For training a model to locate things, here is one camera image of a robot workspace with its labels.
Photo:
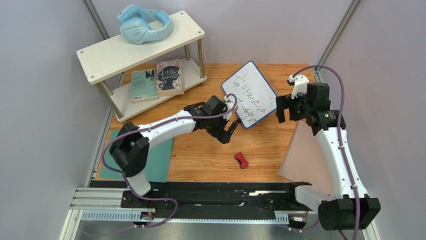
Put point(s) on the teal paperback book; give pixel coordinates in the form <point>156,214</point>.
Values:
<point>143,86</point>

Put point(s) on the blue headphones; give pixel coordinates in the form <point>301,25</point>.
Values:
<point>135,28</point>

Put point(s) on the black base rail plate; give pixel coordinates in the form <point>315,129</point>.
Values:
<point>217,200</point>

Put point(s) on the dark floral Little Women book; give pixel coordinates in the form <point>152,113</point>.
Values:
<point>169,78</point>

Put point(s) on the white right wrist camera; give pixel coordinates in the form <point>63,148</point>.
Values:
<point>299,83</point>

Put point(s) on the pink mat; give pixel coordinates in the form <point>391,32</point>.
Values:
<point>304,160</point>

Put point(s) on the red heart eraser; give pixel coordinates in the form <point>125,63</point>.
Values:
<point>243,163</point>

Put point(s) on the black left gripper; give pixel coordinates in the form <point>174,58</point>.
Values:
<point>228,134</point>

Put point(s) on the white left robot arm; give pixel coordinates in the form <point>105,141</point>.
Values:
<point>130,148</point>

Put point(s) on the teal green mat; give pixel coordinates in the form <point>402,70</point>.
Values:
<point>156,169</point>

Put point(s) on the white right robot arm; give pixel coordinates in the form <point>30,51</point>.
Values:
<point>349,207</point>

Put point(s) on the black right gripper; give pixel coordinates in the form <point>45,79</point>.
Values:
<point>287,106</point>

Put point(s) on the blue framed whiteboard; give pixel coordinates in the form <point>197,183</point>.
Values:
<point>256,98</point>

